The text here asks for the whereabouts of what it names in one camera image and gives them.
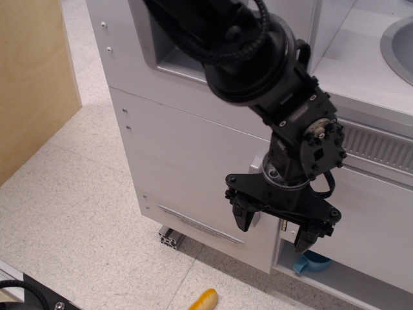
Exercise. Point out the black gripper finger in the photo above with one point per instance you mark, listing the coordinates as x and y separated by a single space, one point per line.
305 239
243 212

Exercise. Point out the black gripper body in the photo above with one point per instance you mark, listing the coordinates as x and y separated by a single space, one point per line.
300 207

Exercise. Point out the white fridge door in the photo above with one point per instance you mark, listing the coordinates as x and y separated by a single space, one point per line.
179 163

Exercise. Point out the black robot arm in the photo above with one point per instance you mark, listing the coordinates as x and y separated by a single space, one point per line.
251 58

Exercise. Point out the blue plastic cup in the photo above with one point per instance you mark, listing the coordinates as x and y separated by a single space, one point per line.
311 261

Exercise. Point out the lower oven door hinge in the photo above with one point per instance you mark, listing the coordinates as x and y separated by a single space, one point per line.
284 224

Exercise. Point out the white oven door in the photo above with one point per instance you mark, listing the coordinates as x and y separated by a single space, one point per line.
374 235

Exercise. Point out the aluminium extrusion foot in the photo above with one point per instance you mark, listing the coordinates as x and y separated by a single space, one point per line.
171 237

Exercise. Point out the grey oven vent panel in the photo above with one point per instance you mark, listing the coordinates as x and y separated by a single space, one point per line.
378 146

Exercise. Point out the yellow toy bread loaf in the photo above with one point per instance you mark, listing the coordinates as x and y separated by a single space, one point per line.
206 301

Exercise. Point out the white toy kitchen cabinet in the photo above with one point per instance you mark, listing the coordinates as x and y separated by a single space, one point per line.
347 58

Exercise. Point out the grey ice dispenser recess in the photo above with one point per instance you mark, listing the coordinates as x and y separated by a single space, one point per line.
159 52

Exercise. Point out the grey sink basin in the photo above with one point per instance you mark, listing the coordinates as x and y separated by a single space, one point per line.
396 48

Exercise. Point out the wooden plywood panel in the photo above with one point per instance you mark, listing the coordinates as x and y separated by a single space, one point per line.
39 92

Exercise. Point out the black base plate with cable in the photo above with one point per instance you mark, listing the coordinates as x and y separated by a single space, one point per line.
37 296

